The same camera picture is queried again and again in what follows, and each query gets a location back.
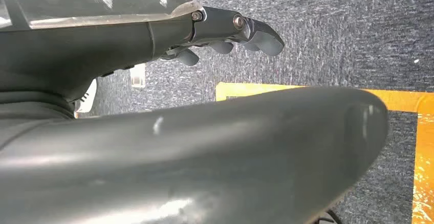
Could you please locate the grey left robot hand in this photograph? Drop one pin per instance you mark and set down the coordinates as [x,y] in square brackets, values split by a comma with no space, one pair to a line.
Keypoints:
[101,43]

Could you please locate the white floor socket plug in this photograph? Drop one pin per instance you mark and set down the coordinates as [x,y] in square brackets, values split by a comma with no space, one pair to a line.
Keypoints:
[137,75]

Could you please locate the yellow floor tape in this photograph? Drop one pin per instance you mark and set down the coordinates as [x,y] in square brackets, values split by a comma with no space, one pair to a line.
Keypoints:
[424,141]

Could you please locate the white vented box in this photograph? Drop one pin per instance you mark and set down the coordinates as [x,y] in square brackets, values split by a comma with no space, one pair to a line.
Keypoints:
[87,98]

